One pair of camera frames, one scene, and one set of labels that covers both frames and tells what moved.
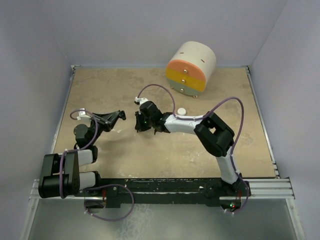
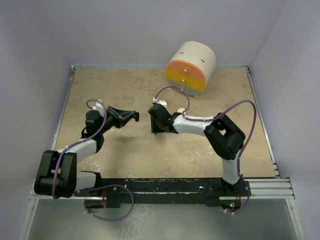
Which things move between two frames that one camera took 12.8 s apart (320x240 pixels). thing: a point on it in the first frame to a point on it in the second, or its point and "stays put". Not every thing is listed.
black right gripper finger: [141, 124] to [155, 127]
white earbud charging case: [181, 111] stays put
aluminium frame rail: [260, 189] stays put
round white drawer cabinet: [191, 64] stays put
